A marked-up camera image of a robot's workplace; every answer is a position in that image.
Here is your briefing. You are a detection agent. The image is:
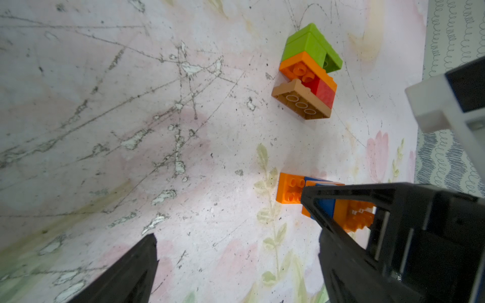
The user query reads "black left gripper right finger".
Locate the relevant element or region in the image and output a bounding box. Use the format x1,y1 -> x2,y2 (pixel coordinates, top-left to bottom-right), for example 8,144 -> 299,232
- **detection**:
319,229 -> 413,302

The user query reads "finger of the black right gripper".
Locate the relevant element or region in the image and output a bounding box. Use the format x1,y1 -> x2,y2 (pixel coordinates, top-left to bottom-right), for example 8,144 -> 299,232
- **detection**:
301,183 -> 402,261

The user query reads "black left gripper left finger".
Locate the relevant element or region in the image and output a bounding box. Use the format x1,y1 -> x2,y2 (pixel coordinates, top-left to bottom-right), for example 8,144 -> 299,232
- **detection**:
70,234 -> 159,303

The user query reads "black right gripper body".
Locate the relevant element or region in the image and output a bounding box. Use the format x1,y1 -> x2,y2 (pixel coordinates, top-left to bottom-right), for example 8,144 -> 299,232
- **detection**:
369,183 -> 484,302

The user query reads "small orange lego brick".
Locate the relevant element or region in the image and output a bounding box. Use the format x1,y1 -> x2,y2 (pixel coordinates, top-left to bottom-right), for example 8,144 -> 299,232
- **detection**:
333,199 -> 375,232

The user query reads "red square lego brick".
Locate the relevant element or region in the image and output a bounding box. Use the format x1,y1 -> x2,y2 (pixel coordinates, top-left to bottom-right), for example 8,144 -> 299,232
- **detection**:
303,77 -> 337,109

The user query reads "tan 2x4 lego plate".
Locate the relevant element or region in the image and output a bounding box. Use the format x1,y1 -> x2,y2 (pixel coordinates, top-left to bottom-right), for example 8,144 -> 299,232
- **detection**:
272,78 -> 332,120

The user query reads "orange 2x4 lego plate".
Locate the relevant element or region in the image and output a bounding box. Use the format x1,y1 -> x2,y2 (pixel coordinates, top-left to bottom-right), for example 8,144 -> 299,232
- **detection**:
279,52 -> 337,92

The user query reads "green long lego brick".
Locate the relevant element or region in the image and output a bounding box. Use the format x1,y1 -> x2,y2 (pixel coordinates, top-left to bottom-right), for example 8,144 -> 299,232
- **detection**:
282,23 -> 343,73

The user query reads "blue square lego brick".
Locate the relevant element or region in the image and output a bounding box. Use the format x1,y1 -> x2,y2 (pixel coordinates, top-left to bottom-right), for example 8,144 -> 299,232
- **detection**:
304,177 -> 328,187

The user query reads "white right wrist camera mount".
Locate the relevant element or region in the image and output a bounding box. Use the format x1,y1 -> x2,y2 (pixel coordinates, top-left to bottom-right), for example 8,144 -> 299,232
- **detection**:
405,57 -> 484,178

